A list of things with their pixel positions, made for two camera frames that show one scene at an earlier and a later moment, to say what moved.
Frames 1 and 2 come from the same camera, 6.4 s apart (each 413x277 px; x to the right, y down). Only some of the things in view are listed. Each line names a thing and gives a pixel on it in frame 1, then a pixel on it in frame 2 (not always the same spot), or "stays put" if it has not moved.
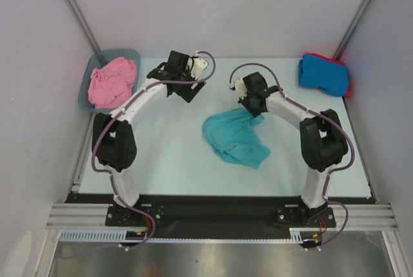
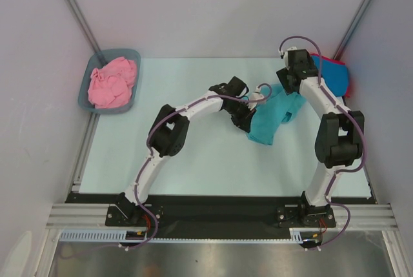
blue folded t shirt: [332, 77] stays put
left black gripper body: [186, 92] → [240, 112]
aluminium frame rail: [369, 215] stays put
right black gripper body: [252, 106] → [284, 79]
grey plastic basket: [97, 59] stays put
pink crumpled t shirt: [111, 84] stays put
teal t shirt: [231, 133] → [277, 104]
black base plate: [219, 216] stays put
